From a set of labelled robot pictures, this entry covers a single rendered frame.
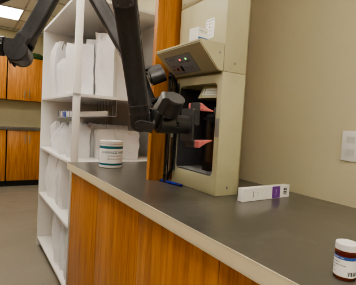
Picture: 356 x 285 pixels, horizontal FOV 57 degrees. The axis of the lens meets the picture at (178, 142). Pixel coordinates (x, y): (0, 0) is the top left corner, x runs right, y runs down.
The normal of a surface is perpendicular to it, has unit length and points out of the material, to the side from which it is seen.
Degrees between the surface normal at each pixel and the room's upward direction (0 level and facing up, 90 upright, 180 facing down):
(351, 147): 90
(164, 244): 90
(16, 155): 90
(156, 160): 90
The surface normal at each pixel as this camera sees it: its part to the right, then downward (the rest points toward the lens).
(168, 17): 0.54, 0.08
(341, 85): -0.84, -0.02
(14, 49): 0.18, -0.05
